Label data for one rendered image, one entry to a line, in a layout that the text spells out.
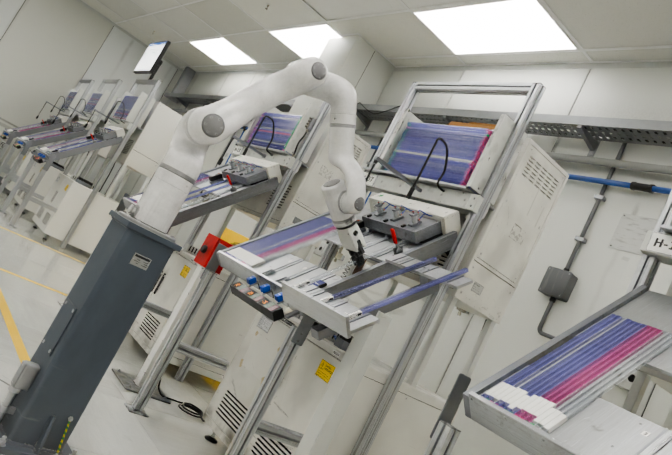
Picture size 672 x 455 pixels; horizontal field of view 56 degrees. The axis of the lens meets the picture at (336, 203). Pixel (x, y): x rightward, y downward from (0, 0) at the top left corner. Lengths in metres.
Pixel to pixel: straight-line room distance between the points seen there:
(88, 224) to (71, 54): 4.54
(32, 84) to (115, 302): 8.80
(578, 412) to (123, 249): 1.27
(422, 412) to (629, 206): 1.92
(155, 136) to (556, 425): 5.75
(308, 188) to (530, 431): 2.56
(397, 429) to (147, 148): 4.77
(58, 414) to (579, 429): 1.39
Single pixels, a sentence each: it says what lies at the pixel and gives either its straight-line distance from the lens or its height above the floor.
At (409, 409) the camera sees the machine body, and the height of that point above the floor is 0.54.
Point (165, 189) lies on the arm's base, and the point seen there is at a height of 0.83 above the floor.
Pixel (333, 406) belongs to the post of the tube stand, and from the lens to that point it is 2.00.
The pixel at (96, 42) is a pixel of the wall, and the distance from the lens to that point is 10.83.
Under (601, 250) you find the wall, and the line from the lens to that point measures 3.93.
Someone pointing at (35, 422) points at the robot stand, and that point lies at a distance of 2.06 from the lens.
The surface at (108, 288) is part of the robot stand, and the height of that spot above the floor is 0.50.
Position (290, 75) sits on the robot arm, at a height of 1.34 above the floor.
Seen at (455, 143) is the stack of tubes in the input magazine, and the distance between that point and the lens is 2.66.
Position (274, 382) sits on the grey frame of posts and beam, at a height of 0.45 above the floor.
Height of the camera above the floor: 0.77
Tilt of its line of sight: 8 degrees up
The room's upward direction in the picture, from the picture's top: 28 degrees clockwise
